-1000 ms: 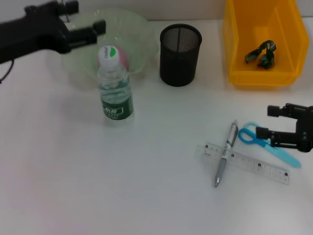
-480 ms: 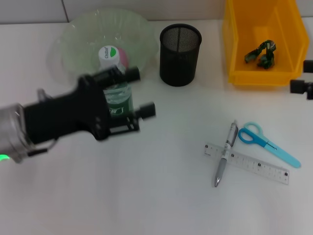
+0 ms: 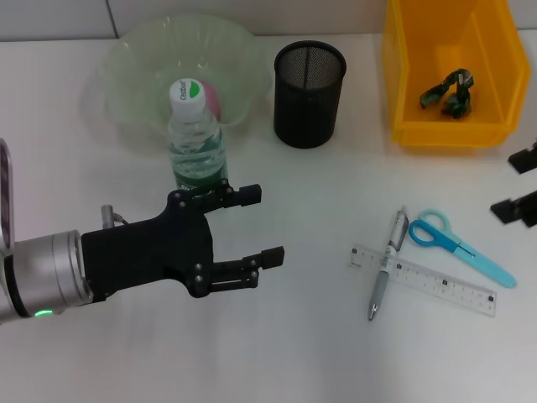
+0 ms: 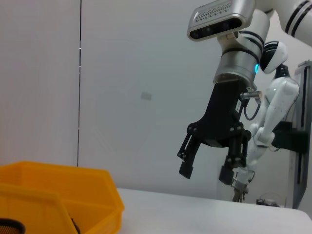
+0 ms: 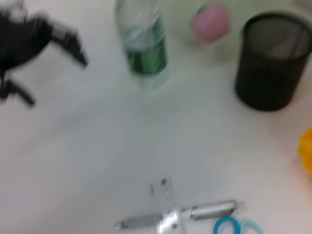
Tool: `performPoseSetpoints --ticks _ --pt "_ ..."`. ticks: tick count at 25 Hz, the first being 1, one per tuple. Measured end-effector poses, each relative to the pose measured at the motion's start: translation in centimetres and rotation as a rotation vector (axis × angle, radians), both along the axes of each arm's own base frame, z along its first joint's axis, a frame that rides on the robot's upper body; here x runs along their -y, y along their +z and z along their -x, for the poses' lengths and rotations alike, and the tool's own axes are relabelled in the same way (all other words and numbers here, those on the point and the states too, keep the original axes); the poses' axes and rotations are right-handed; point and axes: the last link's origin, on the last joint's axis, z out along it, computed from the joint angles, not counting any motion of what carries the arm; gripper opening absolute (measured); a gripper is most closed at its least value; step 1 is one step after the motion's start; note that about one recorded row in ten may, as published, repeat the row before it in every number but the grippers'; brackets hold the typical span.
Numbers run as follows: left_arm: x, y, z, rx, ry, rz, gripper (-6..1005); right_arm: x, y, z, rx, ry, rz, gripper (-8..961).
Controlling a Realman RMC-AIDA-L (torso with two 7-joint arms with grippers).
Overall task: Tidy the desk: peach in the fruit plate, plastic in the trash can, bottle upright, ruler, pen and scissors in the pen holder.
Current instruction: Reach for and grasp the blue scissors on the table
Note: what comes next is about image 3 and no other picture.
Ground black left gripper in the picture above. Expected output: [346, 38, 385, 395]
[80, 178, 286, 304]

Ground blue scissors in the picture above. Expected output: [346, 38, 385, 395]
[408, 208, 518, 290]

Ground green plastic wrapper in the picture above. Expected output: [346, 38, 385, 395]
[418, 69, 477, 120]

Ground clear plastic ruler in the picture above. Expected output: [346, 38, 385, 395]
[346, 245, 498, 318]

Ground clear water bottle green label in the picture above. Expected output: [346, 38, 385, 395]
[167, 79, 230, 198]

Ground silver retractable pen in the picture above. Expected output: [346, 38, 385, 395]
[368, 205, 410, 322]

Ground pink peach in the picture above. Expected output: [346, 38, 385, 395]
[201, 81, 222, 121]

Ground black mesh pen holder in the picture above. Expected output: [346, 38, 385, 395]
[273, 40, 348, 149]

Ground translucent green fruit plate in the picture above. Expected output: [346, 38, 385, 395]
[79, 13, 274, 146]

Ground yellow plastic bin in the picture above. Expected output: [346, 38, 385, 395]
[380, 0, 532, 147]

